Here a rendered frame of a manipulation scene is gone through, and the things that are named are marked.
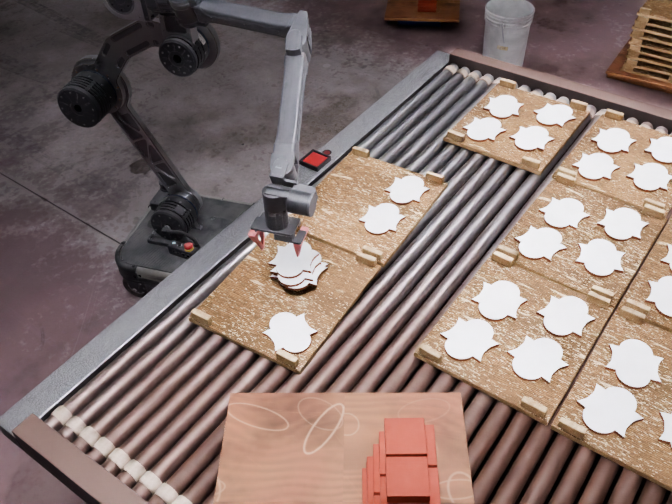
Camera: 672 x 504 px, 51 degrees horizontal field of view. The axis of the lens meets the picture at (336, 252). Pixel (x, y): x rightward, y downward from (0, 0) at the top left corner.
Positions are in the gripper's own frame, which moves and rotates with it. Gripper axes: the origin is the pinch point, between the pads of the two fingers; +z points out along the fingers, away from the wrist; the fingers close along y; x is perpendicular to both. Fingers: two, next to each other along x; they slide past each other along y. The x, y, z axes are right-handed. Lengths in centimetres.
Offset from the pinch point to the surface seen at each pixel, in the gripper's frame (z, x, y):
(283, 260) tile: 8.0, 4.1, -1.3
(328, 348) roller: 15.6, -15.6, 17.2
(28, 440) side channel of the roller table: 13, -60, -39
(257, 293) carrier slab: 13.6, -4.4, -6.1
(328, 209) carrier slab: 13.2, 33.2, 2.2
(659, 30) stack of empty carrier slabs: 68, 295, 118
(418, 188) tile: 12, 48, 27
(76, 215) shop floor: 107, 101, -156
